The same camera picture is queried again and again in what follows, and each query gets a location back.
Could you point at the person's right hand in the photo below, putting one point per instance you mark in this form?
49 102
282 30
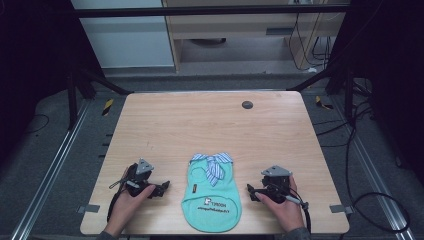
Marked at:
285 211

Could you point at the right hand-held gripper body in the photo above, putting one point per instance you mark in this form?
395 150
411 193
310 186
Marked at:
275 171

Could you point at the light wooden desk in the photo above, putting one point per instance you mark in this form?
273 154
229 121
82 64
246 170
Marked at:
233 28

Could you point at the white cabinet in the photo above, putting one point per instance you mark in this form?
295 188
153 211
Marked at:
126 40

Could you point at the black metal frame bar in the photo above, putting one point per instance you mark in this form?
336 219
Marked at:
206 10

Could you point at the aluminium floor rail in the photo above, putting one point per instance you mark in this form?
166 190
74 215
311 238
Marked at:
50 170
376 170

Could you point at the dark curtain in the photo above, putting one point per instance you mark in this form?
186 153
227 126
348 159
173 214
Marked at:
30 66
393 76

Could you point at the grey metal table bracket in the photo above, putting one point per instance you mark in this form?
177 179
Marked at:
88 208
340 209

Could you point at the person's left hand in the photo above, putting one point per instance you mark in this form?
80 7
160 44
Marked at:
128 206

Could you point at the grey round table grommet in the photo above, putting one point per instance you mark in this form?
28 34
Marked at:
247 105

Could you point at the mint green pet shirt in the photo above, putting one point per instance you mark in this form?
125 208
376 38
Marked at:
211 196

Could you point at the yellow black striped tape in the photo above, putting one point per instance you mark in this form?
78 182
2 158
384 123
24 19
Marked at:
107 107
322 102

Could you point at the black metal stand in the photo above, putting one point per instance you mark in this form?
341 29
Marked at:
348 96
72 100

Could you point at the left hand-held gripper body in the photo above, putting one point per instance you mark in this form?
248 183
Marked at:
144 167

